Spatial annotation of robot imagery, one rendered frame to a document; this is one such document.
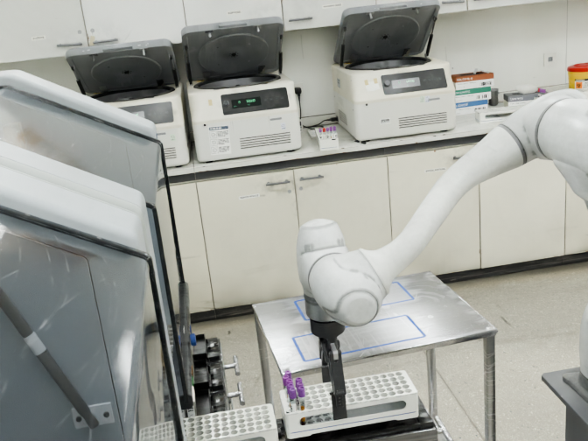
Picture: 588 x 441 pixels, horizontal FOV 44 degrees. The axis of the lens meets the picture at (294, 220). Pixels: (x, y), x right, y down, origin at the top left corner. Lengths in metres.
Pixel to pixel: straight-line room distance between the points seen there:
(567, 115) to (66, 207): 0.92
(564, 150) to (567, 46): 3.49
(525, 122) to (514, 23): 3.21
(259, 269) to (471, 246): 1.21
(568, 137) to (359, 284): 0.48
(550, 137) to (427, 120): 2.49
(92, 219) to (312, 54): 3.37
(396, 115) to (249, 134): 0.78
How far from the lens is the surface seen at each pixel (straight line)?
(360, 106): 3.85
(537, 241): 4.41
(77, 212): 1.13
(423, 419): 1.71
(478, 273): 4.38
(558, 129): 1.48
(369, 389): 1.67
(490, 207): 4.21
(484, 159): 1.55
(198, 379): 1.94
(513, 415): 3.19
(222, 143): 3.77
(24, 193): 1.14
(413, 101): 3.92
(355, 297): 1.29
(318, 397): 1.66
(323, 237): 1.45
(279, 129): 3.79
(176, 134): 3.74
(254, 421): 1.66
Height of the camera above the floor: 1.78
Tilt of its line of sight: 19 degrees down
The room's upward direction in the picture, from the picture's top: 6 degrees counter-clockwise
